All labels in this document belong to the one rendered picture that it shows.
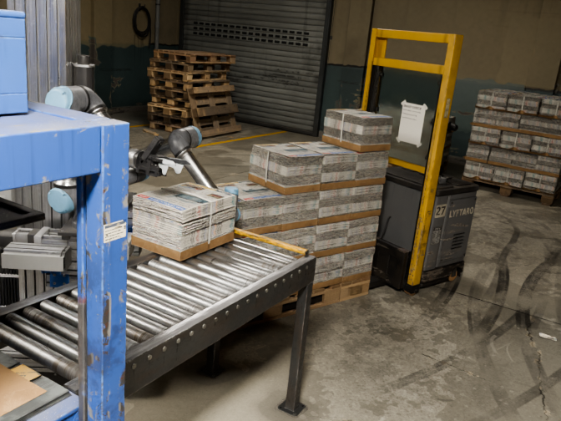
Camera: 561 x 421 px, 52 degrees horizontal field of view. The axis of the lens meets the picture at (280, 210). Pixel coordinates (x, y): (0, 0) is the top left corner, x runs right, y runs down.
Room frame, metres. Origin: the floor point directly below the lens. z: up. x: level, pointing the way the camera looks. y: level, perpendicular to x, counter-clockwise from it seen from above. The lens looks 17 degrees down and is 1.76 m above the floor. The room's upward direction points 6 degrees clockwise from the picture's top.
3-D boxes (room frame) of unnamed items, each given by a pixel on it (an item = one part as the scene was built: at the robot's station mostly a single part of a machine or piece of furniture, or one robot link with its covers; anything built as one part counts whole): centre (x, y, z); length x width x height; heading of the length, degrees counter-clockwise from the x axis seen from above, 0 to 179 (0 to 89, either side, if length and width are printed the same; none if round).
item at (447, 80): (3.96, -1.01, 0.97); 0.09 x 0.09 x 1.75; 39
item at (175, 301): (1.97, 0.43, 0.77); 0.47 x 0.05 x 0.05; 59
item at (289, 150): (3.57, -0.01, 1.06); 0.37 x 0.29 x 0.01; 40
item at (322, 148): (3.76, -0.23, 1.06); 0.37 x 0.28 x 0.01; 38
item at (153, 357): (1.91, 0.17, 0.74); 1.34 x 0.05 x 0.12; 149
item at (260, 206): (3.49, 0.10, 0.42); 1.17 x 0.39 x 0.83; 129
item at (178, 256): (2.38, 0.48, 0.83); 0.29 x 0.16 x 0.04; 59
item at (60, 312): (1.69, 0.59, 0.77); 0.47 x 0.05 x 0.05; 59
